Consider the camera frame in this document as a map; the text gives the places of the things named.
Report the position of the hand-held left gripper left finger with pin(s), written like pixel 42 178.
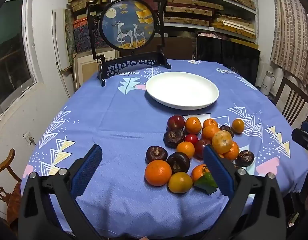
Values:
pixel 87 170

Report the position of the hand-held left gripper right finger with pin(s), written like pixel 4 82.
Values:
pixel 216 170

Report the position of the tangerine with green leaf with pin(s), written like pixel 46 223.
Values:
pixel 199 173

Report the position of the pale striped tangerine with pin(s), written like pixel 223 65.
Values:
pixel 222 141

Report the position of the dark water chestnut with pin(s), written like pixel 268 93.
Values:
pixel 244 158
pixel 178 162
pixel 156 154
pixel 226 128
pixel 174 138

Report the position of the yellowish tangerine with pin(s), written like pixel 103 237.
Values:
pixel 180 182

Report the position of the small tangerine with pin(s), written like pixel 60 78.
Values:
pixel 237 125

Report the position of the large tangerine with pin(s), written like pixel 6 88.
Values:
pixel 158 172

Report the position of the white oval plate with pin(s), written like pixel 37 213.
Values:
pixel 181 90

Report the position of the dark red plum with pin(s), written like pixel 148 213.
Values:
pixel 200 148
pixel 176 122

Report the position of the red cherry tomato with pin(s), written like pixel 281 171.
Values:
pixel 191 138

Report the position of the wooden slatted chair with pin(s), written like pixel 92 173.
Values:
pixel 279 93

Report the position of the blue printed tablecloth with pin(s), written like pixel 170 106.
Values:
pixel 106 117

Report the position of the white thermos jug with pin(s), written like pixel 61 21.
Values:
pixel 266 83

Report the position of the carved wooden chair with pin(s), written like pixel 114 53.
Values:
pixel 4 165

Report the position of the checked beige curtain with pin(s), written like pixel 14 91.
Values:
pixel 294 30

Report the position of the leaning picture frames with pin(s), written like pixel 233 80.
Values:
pixel 86 65

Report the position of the white metal shelf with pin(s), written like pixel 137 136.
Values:
pixel 256 17

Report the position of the brown cardboard box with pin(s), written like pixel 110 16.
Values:
pixel 180 48

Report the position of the pink cloth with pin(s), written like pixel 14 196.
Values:
pixel 207 34

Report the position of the window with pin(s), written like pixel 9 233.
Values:
pixel 11 55

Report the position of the green patterned board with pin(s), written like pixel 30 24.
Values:
pixel 68 32

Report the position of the round deer screen ornament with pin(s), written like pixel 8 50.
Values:
pixel 127 25

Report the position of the stack of woven boxes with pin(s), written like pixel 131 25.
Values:
pixel 189 10

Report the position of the wall socket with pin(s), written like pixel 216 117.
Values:
pixel 28 137

